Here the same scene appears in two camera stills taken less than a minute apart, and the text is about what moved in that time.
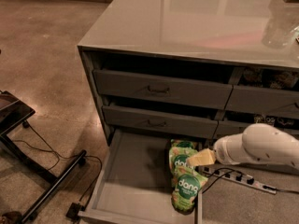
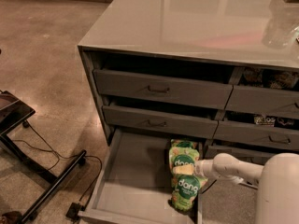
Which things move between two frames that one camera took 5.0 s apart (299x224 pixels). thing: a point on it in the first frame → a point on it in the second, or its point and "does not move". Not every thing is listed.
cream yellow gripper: [222, 152] → [203, 167]
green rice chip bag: [186, 189] does not move
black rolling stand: [13, 112] does not move
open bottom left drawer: [134, 183] does not move
